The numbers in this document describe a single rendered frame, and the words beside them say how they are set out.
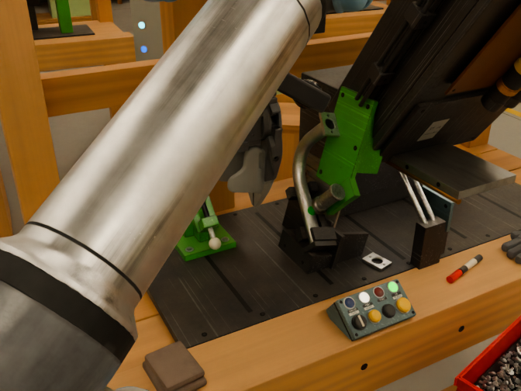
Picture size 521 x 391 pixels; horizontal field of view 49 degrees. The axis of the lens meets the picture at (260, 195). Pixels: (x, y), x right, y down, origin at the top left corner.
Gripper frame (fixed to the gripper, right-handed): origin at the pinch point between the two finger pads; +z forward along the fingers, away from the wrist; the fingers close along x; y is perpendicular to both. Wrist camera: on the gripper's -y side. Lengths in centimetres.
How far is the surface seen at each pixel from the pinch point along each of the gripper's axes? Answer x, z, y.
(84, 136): -364, 129, -40
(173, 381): -9.7, 36.3, 11.1
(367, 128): -28.0, 7.5, -39.6
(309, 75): -59, 5, -45
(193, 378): -9.1, 36.9, 7.8
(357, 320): -6.9, 35.5, -24.1
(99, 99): -74, 8, 3
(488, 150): -62, 41, -119
